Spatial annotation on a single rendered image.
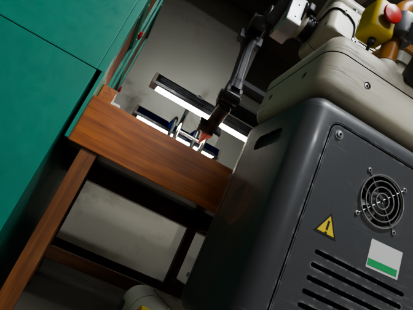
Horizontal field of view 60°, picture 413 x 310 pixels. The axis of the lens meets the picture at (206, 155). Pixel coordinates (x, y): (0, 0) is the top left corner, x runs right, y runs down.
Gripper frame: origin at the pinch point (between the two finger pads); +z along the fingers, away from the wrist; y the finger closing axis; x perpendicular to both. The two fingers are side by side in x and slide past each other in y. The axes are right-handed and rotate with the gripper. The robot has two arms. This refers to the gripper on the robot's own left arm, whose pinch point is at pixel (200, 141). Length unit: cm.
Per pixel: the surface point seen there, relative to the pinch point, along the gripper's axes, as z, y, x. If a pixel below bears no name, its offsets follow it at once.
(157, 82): -2.3, 27.2, -23.5
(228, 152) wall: 135, -98, -245
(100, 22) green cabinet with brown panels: -23, 56, 2
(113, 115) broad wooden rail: -2.8, 36.1, 19.8
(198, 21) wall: 27, 16, -271
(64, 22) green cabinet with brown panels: -19, 66, 8
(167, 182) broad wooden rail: 5.3, 7.5, 29.1
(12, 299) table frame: 42, 35, 69
